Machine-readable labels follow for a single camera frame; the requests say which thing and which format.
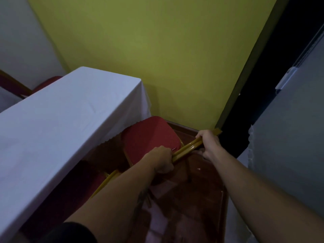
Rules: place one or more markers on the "white door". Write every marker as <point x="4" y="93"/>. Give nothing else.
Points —
<point x="291" y="123"/>

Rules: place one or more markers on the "person's left hand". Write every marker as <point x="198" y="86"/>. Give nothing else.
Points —
<point x="160" y="159"/>

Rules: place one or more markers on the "person's right forearm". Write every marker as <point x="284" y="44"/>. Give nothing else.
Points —
<point x="260" y="199"/>

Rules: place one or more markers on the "red chair with gold frame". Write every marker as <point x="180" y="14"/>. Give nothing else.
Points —
<point x="22" y="86"/>
<point x="149" y="144"/>

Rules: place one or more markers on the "black sleeve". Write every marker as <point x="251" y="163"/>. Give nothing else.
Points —
<point x="68" y="234"/>

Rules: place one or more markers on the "person's right hand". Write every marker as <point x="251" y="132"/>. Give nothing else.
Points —
<point x="210" y="145"/>

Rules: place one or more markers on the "person's right fingers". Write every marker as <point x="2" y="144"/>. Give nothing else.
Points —
<point x="201" y="136"/>

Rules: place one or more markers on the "person's left fingers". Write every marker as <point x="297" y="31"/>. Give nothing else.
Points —
<point x="165" y="151"/>

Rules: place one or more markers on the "person's left forearm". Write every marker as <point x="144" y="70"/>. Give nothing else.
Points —
<point x="119" y="199"/>

